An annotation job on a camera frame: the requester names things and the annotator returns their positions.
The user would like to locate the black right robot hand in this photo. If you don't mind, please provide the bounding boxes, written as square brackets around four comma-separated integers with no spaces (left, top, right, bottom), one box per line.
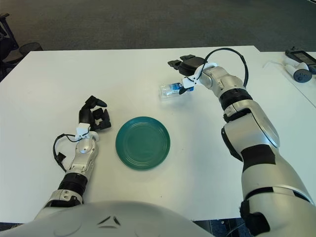
[167,54,207,95]

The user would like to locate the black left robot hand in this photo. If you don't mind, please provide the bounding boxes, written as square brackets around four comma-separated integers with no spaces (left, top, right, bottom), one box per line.
[78,95,113,133]

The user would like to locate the clear bottle with blue cap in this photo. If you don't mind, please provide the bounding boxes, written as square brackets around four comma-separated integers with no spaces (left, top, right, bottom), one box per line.
[158,82,195,102]

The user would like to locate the green round plate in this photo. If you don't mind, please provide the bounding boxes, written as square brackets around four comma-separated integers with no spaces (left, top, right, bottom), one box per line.
[115,117,171,170]

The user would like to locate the black office chair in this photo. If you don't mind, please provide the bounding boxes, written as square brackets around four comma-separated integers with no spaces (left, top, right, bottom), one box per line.
[0,13,22,65]

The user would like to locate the silver robot torso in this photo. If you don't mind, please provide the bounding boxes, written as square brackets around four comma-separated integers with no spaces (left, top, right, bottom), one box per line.
[0,200,215,237]

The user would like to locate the white grey handheld controller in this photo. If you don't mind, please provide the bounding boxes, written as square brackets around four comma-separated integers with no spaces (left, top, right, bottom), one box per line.
[283,58,313,83]

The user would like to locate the black flat device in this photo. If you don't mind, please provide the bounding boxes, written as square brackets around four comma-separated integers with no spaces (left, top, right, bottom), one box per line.
[285,46,316,66]

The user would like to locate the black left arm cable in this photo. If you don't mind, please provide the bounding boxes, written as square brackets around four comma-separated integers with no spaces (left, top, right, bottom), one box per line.
[52,133,79,173]

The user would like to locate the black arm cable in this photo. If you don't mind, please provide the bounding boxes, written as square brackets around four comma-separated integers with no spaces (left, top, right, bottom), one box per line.
[203,48,249,88]
[52,133,79,173]

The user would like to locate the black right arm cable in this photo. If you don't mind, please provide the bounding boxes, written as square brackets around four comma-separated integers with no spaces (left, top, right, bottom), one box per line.
[203,48,249,88]

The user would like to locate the white cable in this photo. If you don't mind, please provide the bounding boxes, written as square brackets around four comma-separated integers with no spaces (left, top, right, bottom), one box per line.
[262,60,287,71]

